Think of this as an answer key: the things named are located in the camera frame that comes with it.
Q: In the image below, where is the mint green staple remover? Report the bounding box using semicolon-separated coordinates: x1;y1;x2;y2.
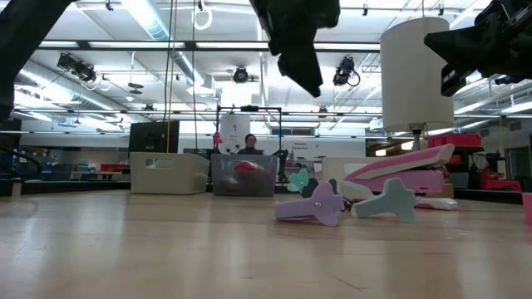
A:
286;168;311;194

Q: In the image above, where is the long black ceiling camera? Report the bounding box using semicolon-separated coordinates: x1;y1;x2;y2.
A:
57;52;113;92

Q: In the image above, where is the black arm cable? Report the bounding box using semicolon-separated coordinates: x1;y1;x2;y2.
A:
0;147;44;178

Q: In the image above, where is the black ceiling camera with cable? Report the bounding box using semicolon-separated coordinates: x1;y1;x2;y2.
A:
332;56;361;88

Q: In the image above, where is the red stapler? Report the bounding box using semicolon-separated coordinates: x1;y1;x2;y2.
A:
219;160;261;194

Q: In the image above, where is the black monitor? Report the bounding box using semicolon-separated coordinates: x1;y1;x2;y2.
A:
127;120;180;154

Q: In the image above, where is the black hanging cable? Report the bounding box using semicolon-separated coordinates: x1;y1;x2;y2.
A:
163;0;175;124
191;0;198;150

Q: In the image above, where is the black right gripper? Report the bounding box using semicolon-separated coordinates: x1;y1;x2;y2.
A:
423;0;532;97

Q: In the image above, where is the black overhead frame bar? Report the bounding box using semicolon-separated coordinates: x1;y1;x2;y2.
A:
37;40;382;53

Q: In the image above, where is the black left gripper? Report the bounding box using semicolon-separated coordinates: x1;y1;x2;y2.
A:
249;0;341;99

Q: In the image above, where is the red tape roll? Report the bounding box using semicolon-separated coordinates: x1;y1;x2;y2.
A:
522;193;532;225

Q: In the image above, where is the pink and white stapler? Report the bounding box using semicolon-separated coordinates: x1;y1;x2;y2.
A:
338;143;460;211

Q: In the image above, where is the person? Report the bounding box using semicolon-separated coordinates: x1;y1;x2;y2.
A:
236;133;265;156

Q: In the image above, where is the low red crate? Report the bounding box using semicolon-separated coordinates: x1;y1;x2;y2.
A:
480;172;523;192

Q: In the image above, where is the light blue staple remover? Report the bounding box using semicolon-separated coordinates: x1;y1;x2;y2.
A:
351;177;418;224

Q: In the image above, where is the transparent grey bin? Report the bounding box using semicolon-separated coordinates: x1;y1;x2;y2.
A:
209;154;278;198

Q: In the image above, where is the white plastic bin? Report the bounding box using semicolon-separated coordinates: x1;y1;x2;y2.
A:
322;156;390;184

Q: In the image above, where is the beige plastic bin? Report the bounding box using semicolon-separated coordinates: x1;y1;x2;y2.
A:
129;151;210;195

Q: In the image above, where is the black staple remover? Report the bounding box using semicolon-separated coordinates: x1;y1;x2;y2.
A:
301;178;338;199

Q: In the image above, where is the wide red crate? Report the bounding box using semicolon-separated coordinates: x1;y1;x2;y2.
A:
427;132;484;150

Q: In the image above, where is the white hanging ring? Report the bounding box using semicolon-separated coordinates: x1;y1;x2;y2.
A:
192;7;214;32

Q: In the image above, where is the purple staple remover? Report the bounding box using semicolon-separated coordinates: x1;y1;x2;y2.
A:
273;181;345;228

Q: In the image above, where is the white table lamp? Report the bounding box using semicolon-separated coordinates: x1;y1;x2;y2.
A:
380;16;456;199

